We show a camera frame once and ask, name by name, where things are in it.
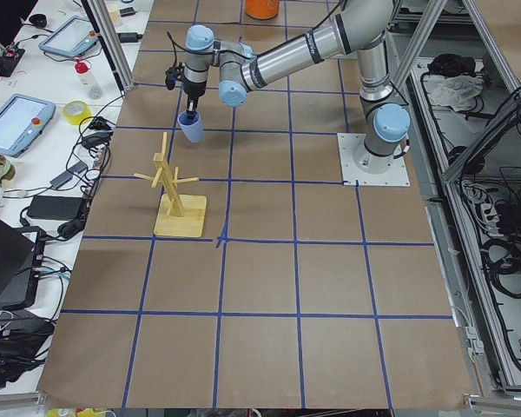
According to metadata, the blue teach pendant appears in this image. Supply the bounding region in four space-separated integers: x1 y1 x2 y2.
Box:
0 94 56 157
38 16 97 58

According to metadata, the blue teach pendant far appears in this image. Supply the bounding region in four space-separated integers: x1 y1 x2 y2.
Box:
38 16 97 58

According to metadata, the yellow tape roll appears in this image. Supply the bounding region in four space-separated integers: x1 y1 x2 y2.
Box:
63 100 92 125

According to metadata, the blue teach pendant near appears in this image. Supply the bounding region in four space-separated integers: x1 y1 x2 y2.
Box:
0 94 56 157

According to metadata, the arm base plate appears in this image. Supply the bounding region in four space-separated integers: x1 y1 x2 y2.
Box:
337 133 410 187

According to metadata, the white cloth rag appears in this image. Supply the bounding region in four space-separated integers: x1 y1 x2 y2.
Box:
429 75 485 112

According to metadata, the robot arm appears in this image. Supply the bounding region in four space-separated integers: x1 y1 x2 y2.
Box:
166 1 411 175

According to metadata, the black cable bundle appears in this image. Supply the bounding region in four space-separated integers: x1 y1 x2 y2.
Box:
0 93 127 205

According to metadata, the black laptop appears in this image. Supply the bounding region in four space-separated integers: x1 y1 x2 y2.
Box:
0 219 45 311

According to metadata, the wooden mug tree stand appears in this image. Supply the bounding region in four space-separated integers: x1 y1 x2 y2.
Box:
134 132 208 238

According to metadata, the black power adapter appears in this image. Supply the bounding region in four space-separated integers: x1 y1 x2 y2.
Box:
27 195 84 221

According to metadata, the red capped squeeze bottle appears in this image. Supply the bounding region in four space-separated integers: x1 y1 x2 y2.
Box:
75 59 103 100

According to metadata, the aluminium frame post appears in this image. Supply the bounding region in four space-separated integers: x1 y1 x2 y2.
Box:
82 0 135 93

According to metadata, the light blue plastic cup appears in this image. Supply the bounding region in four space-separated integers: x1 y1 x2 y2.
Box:
177 110 204 143

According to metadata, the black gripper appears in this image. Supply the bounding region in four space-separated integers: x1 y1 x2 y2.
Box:
182 80 205 120

